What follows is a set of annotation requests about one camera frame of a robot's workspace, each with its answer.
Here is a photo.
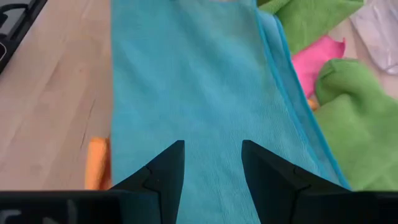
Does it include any orange microfiber towel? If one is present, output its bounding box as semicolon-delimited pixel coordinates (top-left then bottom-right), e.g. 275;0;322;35
84;136;113;191
307;97;320;112

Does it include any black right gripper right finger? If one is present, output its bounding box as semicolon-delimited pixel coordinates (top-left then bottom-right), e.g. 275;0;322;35
241;139;398;224

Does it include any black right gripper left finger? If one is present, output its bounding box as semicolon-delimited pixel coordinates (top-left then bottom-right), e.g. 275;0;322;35
0;139;186;224

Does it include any pink microfiber towel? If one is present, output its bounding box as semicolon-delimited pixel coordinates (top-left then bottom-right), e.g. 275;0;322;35
291;35;346;100

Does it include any clear plastic bin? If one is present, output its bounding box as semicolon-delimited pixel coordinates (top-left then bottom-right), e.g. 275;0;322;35
349;0;398;76

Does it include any blue microfiber towel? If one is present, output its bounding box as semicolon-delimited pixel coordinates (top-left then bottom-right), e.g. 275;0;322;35
109;0;353;224

